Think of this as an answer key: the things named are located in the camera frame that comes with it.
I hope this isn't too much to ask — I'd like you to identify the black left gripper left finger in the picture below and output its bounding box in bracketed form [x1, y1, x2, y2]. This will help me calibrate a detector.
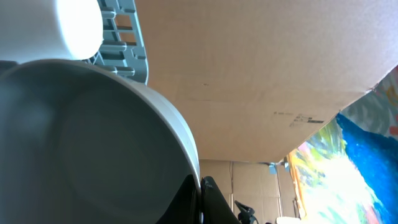
[156, 175, 199, 224]

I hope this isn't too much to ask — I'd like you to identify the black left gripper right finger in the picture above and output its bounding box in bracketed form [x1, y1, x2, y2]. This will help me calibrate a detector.
[201, 176, 240, 224]

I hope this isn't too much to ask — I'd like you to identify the grey round bowl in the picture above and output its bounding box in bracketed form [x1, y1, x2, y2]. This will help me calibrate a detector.
[1, 60, 200, 224]

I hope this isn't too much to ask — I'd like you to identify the cream plastic cup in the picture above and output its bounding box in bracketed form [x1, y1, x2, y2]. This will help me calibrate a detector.
[1, 0, 103, 63]

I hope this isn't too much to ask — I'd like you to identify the grey plastic dish rack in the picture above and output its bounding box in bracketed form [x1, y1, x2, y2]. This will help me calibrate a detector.
[85, 0, 149, 85]

